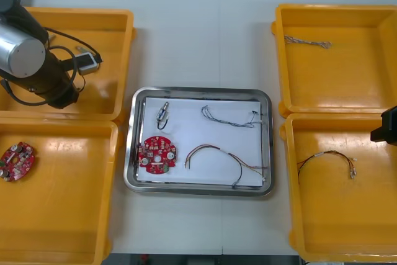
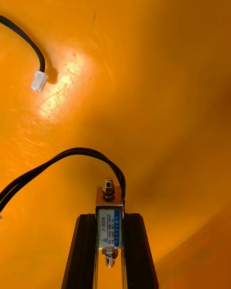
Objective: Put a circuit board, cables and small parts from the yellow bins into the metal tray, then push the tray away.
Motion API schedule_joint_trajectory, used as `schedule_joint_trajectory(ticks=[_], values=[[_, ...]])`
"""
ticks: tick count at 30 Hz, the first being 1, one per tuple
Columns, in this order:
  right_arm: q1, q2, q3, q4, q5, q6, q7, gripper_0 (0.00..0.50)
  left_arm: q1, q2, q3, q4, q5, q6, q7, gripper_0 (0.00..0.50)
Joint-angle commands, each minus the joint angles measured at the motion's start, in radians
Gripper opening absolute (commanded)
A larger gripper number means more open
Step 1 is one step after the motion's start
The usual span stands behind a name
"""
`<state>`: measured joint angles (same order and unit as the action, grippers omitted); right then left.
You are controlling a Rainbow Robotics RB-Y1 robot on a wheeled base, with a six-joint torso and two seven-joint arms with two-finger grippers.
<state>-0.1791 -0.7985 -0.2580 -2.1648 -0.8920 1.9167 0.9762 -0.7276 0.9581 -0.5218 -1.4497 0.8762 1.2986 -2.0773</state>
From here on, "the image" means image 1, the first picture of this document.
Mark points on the steel tray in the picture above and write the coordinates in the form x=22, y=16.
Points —
x=267, y=141

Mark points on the blue label metal solenoid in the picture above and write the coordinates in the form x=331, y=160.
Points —
x=162, y=114

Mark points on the round red circuit board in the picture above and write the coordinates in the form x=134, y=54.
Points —
x=155, y=153
x=17, y=162

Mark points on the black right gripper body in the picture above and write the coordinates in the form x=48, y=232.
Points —
x=389, y=131

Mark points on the white sheet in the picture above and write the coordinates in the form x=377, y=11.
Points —
x=204, y=134

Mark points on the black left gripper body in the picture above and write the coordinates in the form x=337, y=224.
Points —
x=62, y=89

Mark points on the yellow-orange plastic bin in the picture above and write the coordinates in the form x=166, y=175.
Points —
x=335, y=215
x=102, y=29
x=325, y=75
x=62, y=215

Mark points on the silver and black left arm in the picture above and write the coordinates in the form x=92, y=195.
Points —
x=21, y=51

